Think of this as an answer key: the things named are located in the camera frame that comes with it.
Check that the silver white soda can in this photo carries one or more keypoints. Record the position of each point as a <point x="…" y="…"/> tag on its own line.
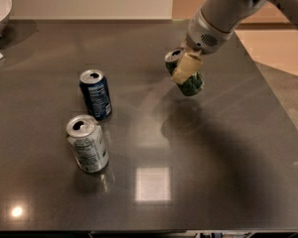
<point x="84" y="135"/>

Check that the green soda can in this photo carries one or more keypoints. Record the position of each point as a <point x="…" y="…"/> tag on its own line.
<point x="194" y="84"/>

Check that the blue soda can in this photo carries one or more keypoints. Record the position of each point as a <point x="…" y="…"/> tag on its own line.
<point x="94" y="88"/>

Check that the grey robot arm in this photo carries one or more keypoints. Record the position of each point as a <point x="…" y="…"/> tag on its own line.
<point x="213" y="25"/>

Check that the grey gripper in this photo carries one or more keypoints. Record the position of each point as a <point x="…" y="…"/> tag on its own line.
<point x="205" y="36"/>

